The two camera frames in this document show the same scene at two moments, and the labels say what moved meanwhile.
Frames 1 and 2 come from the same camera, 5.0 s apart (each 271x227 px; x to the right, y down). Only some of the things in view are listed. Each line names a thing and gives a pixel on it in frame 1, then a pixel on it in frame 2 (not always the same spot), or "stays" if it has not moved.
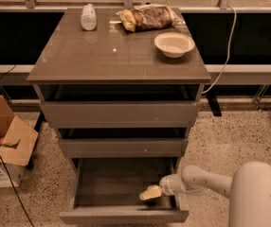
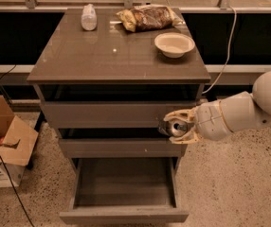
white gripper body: [167, 185] → [208, 119]
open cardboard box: [9, 144] stays
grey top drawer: [119, 106] stays
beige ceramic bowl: [173, 44] stays
